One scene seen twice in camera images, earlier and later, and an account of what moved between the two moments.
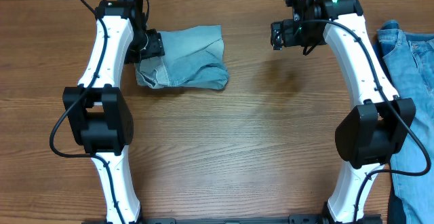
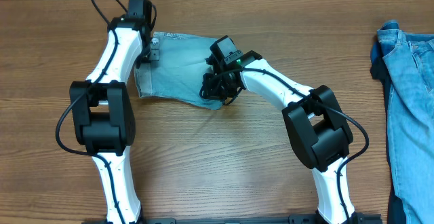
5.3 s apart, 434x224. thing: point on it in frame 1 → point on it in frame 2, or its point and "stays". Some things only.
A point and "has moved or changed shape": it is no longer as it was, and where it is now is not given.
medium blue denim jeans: (406, 60) stays
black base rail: (293, 219) stays
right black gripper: (277, 34) → (208, 85)
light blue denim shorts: (194, 58) has moved or changed shape
